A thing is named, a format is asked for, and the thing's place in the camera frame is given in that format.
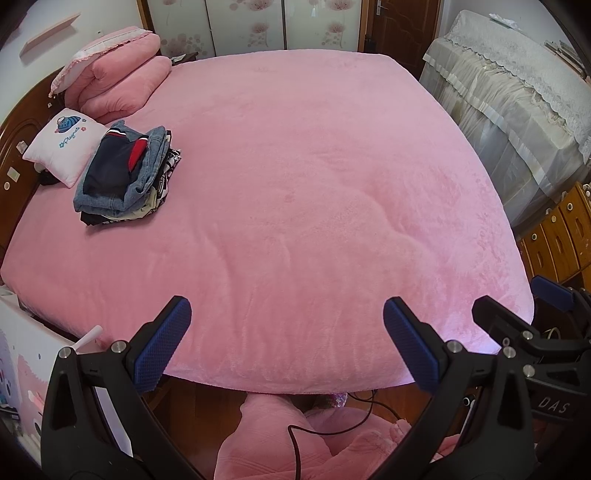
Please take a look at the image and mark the pink folded quilt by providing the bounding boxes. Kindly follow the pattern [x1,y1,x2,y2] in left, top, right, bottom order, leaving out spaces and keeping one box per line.
[65,33,172,125]

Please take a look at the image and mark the beige folded garment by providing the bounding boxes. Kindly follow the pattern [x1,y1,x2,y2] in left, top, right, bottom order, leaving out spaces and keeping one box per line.
[104,187,160,220]

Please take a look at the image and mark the blue denim garment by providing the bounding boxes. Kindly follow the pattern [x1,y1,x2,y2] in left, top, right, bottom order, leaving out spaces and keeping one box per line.
[73,120,171,214]

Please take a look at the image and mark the pink wall shelf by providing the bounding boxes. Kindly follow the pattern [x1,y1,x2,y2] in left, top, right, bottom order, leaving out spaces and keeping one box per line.
[19,17,77,58]

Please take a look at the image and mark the floral wardrobe doors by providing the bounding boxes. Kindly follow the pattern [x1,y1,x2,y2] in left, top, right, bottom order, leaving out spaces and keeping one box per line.
[136,0,370,61]

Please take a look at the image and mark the person's pink pajama legs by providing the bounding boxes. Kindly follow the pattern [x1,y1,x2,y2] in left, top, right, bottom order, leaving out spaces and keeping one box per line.
[215,392,462,480]

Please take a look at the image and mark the brown wooden door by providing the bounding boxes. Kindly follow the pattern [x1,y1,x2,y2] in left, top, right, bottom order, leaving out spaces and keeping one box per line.
[365,0,444,81]

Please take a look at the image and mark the wooden drawer cabinet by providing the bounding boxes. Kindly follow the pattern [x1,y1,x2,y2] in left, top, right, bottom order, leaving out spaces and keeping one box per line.
[516,182,591,292]

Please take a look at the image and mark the red and navy varsity jacket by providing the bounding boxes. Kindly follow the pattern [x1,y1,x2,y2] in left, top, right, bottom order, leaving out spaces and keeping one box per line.
[83,129,149,198]

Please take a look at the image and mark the lace-covered furniture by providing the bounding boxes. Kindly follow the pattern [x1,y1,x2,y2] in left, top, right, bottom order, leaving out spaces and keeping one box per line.
[418,9,591,232]

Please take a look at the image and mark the white printed cushion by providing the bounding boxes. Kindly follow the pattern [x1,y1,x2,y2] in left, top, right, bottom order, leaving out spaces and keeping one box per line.
[22,108,107,189]

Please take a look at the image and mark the black and white printed garment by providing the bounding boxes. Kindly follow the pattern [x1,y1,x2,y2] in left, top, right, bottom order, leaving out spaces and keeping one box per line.
[154,131,182,208]

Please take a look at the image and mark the pink plush bed blanket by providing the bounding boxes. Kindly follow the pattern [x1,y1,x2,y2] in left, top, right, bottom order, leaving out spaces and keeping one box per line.
[0,53,536,393]

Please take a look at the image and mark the black folded garment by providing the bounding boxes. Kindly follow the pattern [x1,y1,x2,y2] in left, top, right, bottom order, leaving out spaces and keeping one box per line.
[79,209,122,227]

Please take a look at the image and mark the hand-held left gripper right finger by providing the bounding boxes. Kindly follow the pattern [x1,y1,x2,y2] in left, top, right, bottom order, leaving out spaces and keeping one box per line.
[383,296,539,480]

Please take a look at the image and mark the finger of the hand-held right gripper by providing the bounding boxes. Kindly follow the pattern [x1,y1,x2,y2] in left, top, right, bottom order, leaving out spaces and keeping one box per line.
[530,275,591,326]
[472,295,571,356]

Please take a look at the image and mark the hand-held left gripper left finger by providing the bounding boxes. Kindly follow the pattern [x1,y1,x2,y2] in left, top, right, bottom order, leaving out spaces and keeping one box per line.
[41,295,206,480]

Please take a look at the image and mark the dark wooden headboard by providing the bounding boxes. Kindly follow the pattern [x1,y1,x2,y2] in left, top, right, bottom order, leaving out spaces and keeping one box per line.
[0,65,70,261]

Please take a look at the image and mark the pink lace-edged pillow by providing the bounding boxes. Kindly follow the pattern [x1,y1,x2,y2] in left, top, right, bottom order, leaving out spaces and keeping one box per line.
[48,27,153,97]

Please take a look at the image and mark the black cable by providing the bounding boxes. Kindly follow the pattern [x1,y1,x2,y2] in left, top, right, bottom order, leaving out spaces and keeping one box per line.
[287,390,408,480]

